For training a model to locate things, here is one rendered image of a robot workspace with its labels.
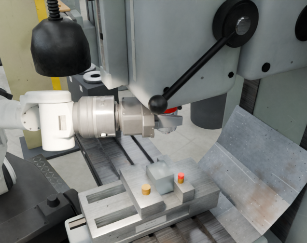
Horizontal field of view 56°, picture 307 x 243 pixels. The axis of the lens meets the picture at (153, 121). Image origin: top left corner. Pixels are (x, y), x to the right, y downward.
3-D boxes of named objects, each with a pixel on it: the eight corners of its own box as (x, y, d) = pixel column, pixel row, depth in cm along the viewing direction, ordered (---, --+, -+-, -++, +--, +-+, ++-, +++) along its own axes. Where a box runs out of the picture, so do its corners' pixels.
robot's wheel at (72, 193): (65, 213, 144) (58, 184, 133) (74, 208, 146) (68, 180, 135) (85, 240, 131) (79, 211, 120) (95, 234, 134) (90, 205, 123)
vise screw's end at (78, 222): (70, 231, 70) (69, 226, 69) (69, 226, 72) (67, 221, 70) (86, 225, 72) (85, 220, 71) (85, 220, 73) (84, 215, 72)
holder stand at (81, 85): (93, 132, 111) (86, 86, 100) (71, 108, 126) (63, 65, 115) (120, 123, 116) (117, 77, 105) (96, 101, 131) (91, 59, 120)
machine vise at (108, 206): (95, 256, 69) (90, 227, 63) (80, 210, 80) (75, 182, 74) (217, 207, 81) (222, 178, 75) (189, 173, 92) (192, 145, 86)
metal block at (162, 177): (155, 196, 74) (155, 180, 71) (146, 181, 79) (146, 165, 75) (173, 190, 76) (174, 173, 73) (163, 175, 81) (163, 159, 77)
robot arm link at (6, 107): (35, 140, 68) (-7, 132, 79) (48, 99, 70) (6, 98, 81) (-9, 127, 59) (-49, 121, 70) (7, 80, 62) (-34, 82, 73)
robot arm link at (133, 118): (155, 112, 54) (90, 114, 53) (154, 151, 60) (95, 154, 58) (149, 82, 65) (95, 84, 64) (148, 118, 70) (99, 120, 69)
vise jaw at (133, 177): (141, 220, 69) (140, 208, 67) (119, 179, 80) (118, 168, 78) (163, 211, 71) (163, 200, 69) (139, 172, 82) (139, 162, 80)
